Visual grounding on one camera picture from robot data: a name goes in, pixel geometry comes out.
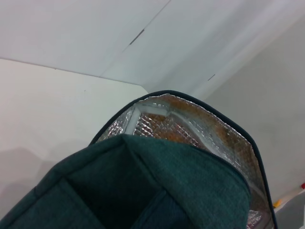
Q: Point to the small yellow background object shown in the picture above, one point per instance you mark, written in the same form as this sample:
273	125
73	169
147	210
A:
277	203

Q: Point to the dark teal insulated lunch bag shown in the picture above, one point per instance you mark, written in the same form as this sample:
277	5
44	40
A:
166	179

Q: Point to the small red background object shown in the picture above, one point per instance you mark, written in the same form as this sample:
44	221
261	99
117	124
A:
302	186

